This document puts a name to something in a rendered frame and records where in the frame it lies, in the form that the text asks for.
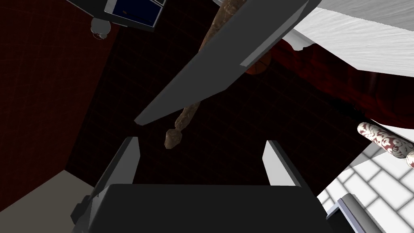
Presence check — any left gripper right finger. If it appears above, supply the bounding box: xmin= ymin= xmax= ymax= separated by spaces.
xmin=262 ymin=140 xmax=306 ymax=188

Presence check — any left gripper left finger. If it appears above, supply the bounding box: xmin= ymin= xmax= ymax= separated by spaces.
xmin=92 ymin=136 xmax=140 ymax=195

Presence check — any white round lamp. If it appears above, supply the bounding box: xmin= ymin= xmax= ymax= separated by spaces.
xmin=90 ymin=17 xmax=112 ymax=41

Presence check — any brown carved post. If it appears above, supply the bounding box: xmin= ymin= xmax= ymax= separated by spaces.
xmin=164 ymin=0 xmax=248 ymax=150

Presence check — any grey flat panel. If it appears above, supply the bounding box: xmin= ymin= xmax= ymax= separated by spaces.
xmin=134 ymin=0 xmax=322 ymax=127

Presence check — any blue screen in dark frame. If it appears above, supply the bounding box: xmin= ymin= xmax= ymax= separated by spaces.
xmin=66 ymin=0 xmax=166 ymax=33

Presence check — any orange ball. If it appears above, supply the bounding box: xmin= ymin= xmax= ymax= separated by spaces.
xmin=244 ymin=53 xmax=272 ymax=76

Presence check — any red and white patterned roll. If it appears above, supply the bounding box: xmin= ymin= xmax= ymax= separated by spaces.
xmin=357 ymin=122 xmax=414 ymax=169

